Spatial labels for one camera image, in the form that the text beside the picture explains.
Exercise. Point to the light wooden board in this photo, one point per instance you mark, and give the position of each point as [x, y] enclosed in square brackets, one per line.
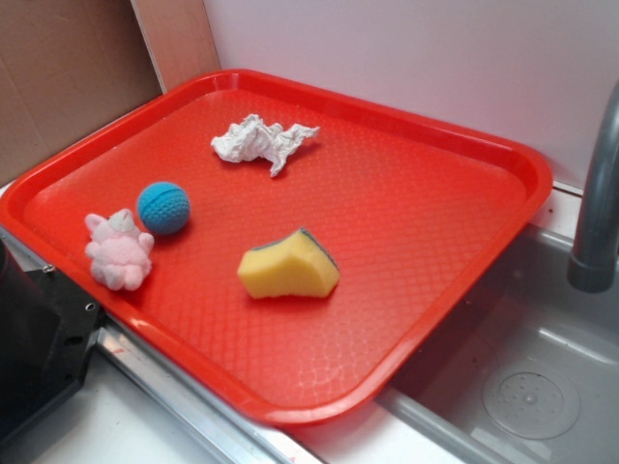
[178, 38]

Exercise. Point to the yellow sponge with green scourer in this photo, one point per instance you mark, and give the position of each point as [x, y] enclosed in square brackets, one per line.
[297, 265]

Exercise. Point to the blue knitted ball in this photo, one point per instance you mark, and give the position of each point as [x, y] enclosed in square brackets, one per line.
[164, 208]

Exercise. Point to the brown cardboard panel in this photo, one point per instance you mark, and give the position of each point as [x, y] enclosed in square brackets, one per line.
[68, 68]

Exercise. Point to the grey faucet spout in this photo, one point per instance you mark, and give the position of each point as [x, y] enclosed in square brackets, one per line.
[594, 254]

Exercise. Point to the crumpled white paper towel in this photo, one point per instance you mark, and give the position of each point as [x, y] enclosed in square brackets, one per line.
[252, 139]

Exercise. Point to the grey toy sink basin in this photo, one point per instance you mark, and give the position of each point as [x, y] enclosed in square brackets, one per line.
[524, 370]

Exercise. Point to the red plastic tray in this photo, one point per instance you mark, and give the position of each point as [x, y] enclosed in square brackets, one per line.
[413, 211]

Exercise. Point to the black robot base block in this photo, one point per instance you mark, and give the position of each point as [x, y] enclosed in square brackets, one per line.
[48, 329]

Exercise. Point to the pink plush toy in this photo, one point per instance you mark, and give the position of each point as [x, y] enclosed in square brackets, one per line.
[119, 251]

